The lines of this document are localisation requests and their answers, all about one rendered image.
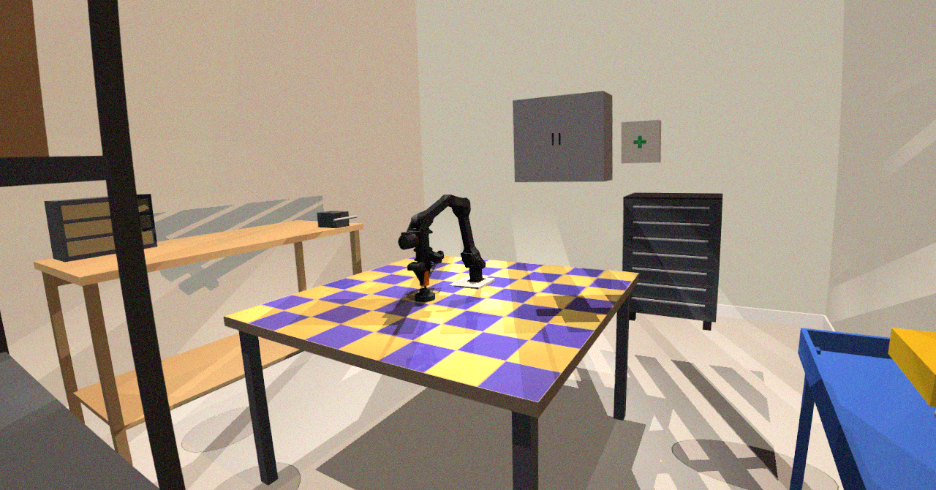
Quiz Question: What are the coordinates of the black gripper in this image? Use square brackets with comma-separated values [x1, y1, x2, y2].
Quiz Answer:
[407, 246, 435, 284]

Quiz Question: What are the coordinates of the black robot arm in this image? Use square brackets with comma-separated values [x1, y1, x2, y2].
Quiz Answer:
[398, 195, 486, 282]

